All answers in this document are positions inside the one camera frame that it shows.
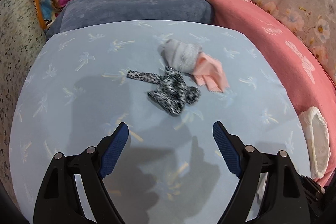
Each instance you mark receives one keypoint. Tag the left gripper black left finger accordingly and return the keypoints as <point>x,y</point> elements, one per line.
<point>58,199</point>

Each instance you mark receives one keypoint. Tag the leopard print fabric strip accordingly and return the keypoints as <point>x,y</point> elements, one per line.
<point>172,92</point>

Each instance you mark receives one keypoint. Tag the white lined trash bin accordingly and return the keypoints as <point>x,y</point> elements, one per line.
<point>316,134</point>

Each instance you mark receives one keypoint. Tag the pink blanket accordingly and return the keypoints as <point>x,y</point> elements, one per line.
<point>305,81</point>

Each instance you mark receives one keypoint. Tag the light blue palm print sheet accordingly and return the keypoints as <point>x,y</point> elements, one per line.
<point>170,170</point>

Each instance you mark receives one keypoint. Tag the pink cloth piece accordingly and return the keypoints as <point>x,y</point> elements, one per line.
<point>208,72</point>

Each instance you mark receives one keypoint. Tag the speckled white bedsheet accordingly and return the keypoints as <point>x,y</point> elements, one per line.
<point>21,41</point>

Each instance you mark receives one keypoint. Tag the grey white sock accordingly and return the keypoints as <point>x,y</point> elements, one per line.
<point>181,56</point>

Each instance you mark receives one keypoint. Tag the dark blue velvet cushion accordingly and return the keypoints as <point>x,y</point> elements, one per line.
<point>83,13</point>

